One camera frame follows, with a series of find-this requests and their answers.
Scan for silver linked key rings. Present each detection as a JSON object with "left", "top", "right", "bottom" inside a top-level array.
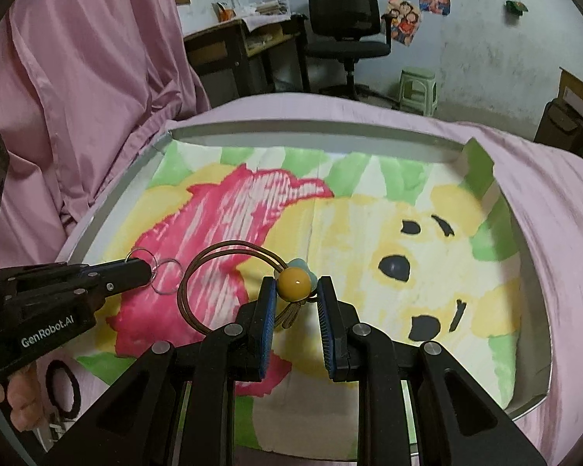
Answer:
[{"left": 126, "top": 246, "right": 183, "bottom": 297}]

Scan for brown hair tie yellow bead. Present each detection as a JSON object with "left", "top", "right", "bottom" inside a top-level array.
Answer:
[{"left": 176, "top": 240, "right": 318, "bottom": 336}]

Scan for black hair tie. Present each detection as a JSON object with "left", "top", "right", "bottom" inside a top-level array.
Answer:
[{"left": 44, "top": 358, "right": 83, "bottom": 421}]

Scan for left hand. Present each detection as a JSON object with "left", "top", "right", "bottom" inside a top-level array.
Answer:
[{"left": 0, "top": 362, "right": 44, "bottom": 431}]

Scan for white shallow cardboard box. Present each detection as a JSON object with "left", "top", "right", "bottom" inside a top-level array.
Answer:
[{"left": 55, "top": 119, "right": 555, "bottom": 423}]

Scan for pink blanket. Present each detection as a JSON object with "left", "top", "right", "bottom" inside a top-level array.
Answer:
[{"left": 0, "top": 0, "right": 209, "bottom": 267}]

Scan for pink bed sheet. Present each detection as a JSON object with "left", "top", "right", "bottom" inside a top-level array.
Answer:
[{"left": 0, "top": 92, "right": 583, "bottom": 466}]

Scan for green plastic stool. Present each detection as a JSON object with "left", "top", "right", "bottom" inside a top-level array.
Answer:
[{"left": 398, "top": 66, "right": 438, "bottom": 117}]

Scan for dark wooden desk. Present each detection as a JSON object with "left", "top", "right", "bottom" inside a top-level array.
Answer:
[{"left": 183, "top": 14, "right": 312, "bottom": 98}]

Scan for brown cardboard box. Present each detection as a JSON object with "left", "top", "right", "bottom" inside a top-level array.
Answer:
[{"left": 534, "top": 68, "right": 583, "bottom": 155}]

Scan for black office chair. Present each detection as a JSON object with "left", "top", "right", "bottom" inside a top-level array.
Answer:
[{"left": 303, "top": 0, "right": 398, "bottom": 105}]

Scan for cartoon family poster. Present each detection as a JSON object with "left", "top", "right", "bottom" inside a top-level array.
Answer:
[{"left": 385, "top": 0, "right": 422, "bottom": 46}]

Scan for green hanging ornament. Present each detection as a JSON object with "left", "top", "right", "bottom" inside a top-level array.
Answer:
[{"left": 504, "top": 0, "right": 529, "bottom": 17}]

